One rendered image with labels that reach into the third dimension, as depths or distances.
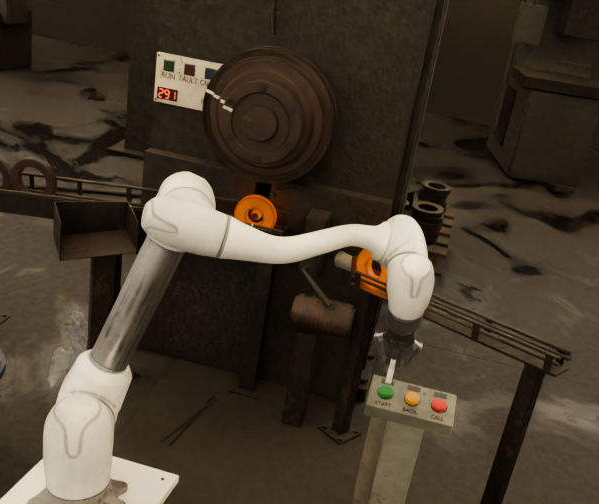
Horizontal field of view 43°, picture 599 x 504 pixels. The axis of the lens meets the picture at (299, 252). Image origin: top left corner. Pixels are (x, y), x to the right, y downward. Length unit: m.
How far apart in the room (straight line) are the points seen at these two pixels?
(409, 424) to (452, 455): 0.89
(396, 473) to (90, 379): 0.89
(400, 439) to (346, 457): 0.70
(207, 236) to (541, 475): 1.85
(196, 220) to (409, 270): 0.50
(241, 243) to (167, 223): 0.17
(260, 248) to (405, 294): 0.36
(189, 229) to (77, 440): 0.57
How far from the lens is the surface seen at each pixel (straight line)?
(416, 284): 1.76
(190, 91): 2.87
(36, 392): 3.05
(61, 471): 1.92
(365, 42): 2.70
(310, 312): 2.69
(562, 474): 3.14
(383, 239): 1.87
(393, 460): 2.23
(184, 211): 1.66
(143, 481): 2.10
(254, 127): 2.58
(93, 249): 2.75
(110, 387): 2.01
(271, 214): 2.77
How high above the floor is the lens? 1.76
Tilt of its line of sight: 24 degrees down
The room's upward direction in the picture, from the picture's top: 9 degrees clockwise
